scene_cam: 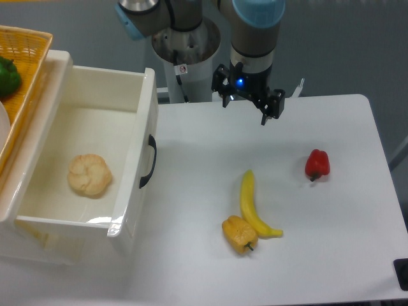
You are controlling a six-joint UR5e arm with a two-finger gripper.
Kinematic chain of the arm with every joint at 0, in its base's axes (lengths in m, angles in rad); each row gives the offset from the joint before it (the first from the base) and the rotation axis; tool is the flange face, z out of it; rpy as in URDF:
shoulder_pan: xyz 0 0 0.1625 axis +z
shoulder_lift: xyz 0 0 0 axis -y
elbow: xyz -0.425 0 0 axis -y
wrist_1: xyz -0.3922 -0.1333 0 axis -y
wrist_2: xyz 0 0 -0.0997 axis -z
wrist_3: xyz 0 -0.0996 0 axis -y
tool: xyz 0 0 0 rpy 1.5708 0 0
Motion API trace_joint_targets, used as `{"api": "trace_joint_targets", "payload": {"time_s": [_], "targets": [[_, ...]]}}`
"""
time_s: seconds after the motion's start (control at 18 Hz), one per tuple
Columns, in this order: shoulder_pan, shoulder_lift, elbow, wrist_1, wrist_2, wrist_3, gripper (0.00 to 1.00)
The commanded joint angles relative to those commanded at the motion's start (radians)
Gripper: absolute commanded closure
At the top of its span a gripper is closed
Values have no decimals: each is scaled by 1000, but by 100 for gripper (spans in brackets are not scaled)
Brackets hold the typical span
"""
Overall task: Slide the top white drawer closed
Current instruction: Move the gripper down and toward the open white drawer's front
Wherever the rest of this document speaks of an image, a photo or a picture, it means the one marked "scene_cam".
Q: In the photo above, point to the red bell pepper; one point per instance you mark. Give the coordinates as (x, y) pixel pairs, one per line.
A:
(317, 165)

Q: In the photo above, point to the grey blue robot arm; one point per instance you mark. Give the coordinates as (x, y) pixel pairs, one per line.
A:
(254, 26)

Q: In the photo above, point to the white plate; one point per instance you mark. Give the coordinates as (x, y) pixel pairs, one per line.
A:
(5, 126)

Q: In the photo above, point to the black corner device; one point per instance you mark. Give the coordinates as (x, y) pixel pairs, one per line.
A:
(401, 269)

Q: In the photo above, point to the white top drawer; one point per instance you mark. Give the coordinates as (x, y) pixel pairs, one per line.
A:
(105, 112)

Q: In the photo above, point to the green bell pepper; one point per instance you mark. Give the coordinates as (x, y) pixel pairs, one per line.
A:
(10, 77)

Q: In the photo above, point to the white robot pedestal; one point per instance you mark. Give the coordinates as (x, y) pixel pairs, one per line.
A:
(187, 58)

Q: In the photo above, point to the yellow wicker basket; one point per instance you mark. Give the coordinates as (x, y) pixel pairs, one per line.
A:
(28, 50)

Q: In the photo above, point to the white drawer cabinet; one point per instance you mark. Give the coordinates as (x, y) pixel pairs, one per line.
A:
(20, 241)

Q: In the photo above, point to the yellow banana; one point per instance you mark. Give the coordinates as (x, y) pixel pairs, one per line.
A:
(248, 209)

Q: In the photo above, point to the beige bread roll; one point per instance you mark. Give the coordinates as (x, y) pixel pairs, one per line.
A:
(88, 174)

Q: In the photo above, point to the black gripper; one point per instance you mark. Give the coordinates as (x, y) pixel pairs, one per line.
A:
(230, 81)

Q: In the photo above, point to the yellow bell pepper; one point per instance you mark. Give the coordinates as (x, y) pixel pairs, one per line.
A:
(239, 234)

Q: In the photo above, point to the black drawer handle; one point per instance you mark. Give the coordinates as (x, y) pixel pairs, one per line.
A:
(151, 162)

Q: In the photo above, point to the white clip at table edge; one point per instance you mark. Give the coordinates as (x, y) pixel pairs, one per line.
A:
(298, 90)

